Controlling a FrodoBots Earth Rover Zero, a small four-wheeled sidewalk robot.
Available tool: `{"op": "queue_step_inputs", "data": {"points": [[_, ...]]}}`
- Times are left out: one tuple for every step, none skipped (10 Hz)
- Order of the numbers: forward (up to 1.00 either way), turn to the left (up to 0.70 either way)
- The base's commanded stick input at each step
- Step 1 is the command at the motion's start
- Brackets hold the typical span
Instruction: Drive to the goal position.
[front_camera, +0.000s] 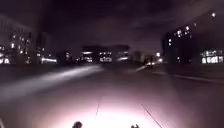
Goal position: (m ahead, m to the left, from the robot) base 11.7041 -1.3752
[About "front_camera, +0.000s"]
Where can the low lit building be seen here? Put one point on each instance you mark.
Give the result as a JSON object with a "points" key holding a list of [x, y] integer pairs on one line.
{"points": [[105, 55]]}

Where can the robot's own part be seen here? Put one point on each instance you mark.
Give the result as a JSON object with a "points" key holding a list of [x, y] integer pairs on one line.
{"points": [[77, 125], [135, 126]]}

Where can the building with lit windows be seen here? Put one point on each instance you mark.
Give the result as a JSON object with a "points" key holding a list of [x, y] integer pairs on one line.
{"points": [[15, 43]]}

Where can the dark paved road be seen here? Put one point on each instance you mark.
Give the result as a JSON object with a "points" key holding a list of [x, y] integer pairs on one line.
{"points": [[113, 96]]}

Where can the tall dark building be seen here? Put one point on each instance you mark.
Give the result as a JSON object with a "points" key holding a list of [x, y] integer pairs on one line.
{"points": [[193, 43]]}

